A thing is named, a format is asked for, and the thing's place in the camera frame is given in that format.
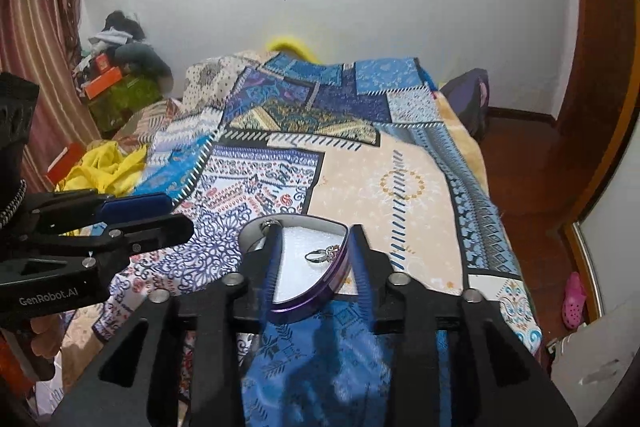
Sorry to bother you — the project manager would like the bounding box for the purple heart-shaped tin box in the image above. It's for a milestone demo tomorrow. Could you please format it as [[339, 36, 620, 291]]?
[[238, 213, 349, 325]]

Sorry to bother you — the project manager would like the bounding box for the silver ring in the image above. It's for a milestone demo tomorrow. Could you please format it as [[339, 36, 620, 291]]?
[[304, 244, 343, 265]]

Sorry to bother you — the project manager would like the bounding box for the person's left hand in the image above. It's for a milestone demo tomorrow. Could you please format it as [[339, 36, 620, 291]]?
[[30, 313, 65, 360]]

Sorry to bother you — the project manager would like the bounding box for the yellow cloth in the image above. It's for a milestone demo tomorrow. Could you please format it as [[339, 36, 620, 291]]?
[[55, 141, 148, 197]]

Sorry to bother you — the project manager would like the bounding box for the striped orange cloth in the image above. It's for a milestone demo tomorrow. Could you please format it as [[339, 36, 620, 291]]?
[[113, 98, 180, 154]]

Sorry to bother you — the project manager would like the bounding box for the pink slipper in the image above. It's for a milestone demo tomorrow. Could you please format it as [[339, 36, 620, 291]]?
[[561, 272, 587, 329]]

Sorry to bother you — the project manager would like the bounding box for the orange box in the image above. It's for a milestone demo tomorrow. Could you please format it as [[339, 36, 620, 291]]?
[[84, 67, 122, 100]]

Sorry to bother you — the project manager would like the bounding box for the clothes pile on stand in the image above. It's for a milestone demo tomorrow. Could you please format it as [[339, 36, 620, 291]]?
[[73, 10, 174, 138]]

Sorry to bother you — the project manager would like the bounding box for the striped brown curtain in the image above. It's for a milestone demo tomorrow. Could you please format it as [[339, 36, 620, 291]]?
[[1, 0, 100, 192]]

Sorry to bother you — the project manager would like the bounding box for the yellow pillow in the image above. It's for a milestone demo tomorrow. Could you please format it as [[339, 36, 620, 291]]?
[[266, 36, 320, 64]]

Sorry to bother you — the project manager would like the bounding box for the blue patchwork bed blanket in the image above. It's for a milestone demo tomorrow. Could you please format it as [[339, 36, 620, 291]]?
[[92, 51, 544, 427]]

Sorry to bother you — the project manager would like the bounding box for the wooden wardrobe with white doors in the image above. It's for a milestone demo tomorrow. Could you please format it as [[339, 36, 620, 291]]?
[[564, 1, 640, 323]]

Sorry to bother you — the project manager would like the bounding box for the dark blue bag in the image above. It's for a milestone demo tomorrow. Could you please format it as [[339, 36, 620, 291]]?
[[439, 68, 490, 141]]

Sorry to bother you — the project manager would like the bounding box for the brown wooden door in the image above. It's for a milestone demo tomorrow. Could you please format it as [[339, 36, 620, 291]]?
[[556, 0, 639, 229]]

